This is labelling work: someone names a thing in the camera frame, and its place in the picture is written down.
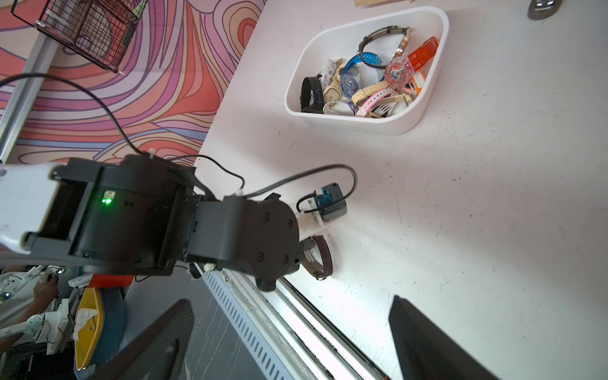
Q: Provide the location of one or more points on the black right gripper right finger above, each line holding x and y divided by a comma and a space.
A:
424, 351

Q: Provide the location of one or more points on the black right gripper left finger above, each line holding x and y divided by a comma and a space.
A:
158, 352

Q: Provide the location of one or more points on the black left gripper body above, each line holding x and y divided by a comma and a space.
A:
258, 238

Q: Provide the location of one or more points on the pink white kids watch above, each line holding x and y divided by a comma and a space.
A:
373, 101

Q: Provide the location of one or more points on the black digital watch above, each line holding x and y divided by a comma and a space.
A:
311, 96

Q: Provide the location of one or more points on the blue translucent watch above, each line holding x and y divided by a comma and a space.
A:
360, 71

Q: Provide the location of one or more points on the red translucent watch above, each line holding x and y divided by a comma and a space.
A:
401, 69

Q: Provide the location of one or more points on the dark brown leather watch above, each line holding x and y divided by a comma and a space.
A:
380, 46

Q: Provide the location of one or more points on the purple white strap watch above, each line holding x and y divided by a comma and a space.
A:
340, 108

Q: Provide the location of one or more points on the beige strap watch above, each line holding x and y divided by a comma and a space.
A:
332, 93

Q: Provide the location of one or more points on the cream strap watch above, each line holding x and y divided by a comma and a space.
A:
366, 92

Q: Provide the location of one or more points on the large beige square watch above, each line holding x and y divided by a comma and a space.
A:
392, 105

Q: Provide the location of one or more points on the orange white band watch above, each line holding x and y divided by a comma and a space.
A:
418, 81

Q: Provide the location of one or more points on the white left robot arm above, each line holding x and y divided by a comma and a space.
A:
140, 217

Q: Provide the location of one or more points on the white plastic storage box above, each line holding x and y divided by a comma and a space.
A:
341, 44

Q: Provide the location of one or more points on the small grey stapler remover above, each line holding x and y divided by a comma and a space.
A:
542, 9

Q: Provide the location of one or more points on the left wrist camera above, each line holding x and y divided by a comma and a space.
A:
328, 204

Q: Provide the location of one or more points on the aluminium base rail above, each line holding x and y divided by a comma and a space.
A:
285, 334

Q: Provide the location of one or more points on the black wire basket left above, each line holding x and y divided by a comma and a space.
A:
98, 30

